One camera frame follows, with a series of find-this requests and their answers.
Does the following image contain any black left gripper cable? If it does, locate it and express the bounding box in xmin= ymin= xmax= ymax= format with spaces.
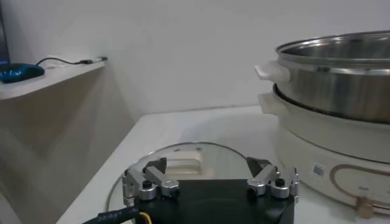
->
xmin=81 ymin=206 xmax=153 ymax=224

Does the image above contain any blue computer mouse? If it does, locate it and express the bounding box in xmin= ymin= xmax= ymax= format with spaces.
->
xmin=0 ymin=63 xmax=46 ymax=85

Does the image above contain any white side desk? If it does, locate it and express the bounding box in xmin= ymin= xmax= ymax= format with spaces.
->
xmin=0 ymin=59 xmax=107 ymax=101

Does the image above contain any dark monitor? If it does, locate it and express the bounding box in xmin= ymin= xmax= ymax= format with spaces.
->
xmin=0 ymin=0 xmax=10 ymax=66

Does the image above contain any black cable with adapter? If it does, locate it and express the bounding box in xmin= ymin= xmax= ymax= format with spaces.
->
xmin=35 ymin=56 xmax=108 ymax=67

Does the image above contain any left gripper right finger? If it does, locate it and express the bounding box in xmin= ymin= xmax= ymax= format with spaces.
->
xmin=246 ymin=156 xmax=301 ymax=203

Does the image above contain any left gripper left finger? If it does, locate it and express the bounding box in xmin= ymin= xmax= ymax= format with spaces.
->
xmin=121 ymin=157 xmax=180 ymax=208

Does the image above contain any stainless steel steamer basket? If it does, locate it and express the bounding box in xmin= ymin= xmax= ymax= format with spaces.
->
xmin=254 ymin=30 xmax=390 ymax=124

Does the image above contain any white steamer pot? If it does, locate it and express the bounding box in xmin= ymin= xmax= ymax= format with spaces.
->
xmin=257 ymin=83 xmax=390 ymax=220

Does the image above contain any round glass pot lid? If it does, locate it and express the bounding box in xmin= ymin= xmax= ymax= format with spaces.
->
xmin=106 ymin=141 xmax=249 ymax=219

